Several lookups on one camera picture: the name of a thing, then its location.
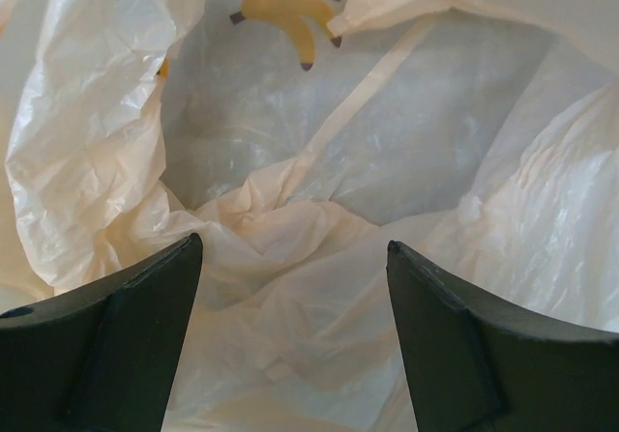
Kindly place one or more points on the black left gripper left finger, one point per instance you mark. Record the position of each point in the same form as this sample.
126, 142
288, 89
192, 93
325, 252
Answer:
103, 356

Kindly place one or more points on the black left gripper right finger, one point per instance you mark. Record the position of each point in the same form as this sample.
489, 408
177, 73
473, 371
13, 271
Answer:
476, 362

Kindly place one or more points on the orange translucent plastic bag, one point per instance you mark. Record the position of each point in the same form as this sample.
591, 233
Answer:
298, 138

